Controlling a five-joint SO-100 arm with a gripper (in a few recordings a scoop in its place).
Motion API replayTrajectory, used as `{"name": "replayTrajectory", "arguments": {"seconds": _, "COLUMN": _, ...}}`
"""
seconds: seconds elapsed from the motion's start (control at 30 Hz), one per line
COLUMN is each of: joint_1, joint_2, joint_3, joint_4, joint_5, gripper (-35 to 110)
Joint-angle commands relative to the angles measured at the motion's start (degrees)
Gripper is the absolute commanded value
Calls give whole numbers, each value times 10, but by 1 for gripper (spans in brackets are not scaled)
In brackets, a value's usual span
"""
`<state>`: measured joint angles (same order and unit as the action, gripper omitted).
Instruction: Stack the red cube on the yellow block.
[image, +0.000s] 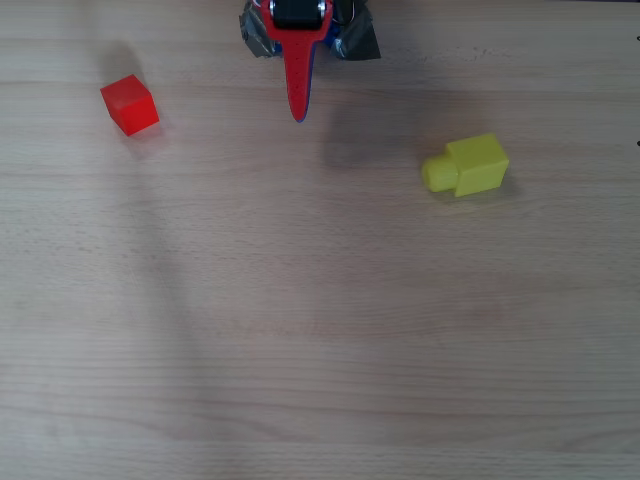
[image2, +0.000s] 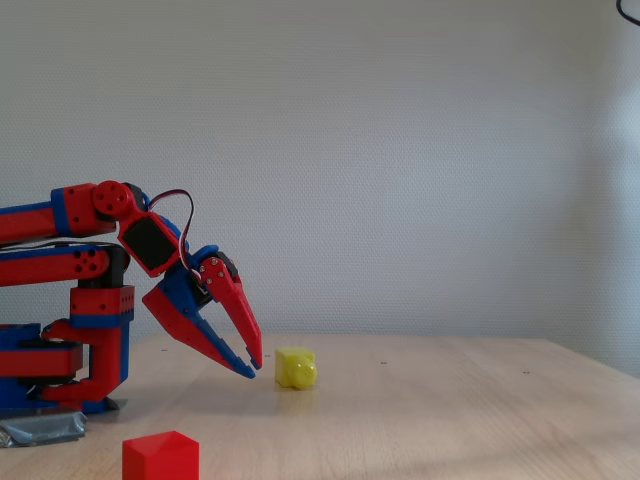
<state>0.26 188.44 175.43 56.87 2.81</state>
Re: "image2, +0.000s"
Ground grey duct tape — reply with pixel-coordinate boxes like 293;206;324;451
0;398;129;448

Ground red white black servo cable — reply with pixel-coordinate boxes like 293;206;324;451
146;188;209;299

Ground red cube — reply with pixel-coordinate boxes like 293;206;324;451
122;430;201;480

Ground blue and red robot base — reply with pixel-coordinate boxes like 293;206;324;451
0;323;86;419

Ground yellow block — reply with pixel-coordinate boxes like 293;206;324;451
274;346;319;391

